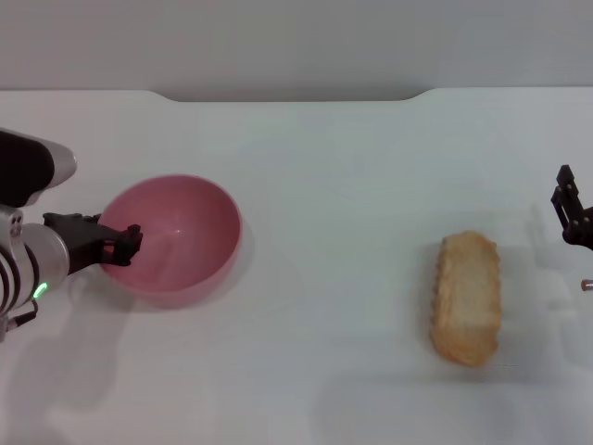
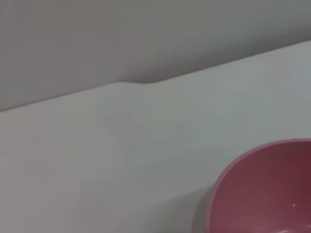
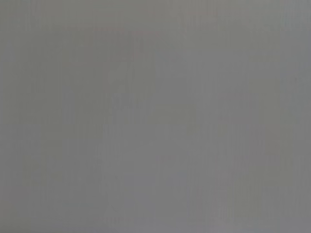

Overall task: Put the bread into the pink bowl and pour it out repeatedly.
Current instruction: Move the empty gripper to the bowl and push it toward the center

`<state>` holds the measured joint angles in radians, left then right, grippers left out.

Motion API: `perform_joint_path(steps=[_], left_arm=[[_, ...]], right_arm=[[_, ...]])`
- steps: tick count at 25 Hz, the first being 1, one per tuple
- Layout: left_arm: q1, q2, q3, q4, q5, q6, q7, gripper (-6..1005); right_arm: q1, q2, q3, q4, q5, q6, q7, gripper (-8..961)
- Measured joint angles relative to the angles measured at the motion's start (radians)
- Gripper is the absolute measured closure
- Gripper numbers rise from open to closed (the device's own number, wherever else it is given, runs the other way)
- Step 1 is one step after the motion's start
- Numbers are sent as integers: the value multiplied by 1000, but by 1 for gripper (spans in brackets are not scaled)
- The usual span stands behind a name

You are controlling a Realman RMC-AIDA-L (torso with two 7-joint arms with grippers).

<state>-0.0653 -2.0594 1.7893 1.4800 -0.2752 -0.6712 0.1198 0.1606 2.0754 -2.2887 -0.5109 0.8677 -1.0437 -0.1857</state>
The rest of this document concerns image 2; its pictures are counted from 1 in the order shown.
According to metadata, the pink plastic bowl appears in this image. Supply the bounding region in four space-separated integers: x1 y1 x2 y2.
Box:
204 138 311 233

